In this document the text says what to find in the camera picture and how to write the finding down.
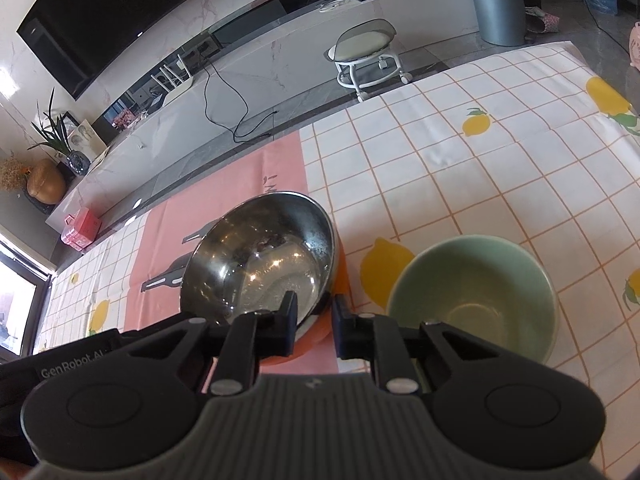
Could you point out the grey trash bin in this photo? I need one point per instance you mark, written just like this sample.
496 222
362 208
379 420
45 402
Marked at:
501 22

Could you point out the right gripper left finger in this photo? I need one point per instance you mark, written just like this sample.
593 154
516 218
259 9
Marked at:
252 337

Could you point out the white marble tv console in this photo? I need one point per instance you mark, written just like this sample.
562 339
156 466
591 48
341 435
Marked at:
263 73

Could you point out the green ceramic bowl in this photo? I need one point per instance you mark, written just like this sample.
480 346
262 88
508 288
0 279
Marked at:
484 285

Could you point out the orange steel bowl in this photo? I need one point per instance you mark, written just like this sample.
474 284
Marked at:
257 252

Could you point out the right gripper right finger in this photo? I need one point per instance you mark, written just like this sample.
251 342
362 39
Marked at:
377 339

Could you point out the white round stool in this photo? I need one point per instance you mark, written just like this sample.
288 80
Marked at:
362 45

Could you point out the lemon checked tablecloth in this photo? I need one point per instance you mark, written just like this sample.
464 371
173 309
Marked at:
528 145

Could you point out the potted plant blue vase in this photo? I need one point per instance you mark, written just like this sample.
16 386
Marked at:
53 134

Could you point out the black television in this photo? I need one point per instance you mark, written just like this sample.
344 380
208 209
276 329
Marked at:
75 40

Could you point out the pink space heater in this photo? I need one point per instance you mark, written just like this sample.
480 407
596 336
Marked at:
634 46

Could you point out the white wifi router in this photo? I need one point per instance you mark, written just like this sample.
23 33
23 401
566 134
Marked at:
175 80

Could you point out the brown round vase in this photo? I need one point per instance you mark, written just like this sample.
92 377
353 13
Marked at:
46 183

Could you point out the pink storage box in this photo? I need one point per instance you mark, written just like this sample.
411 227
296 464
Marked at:
80 229

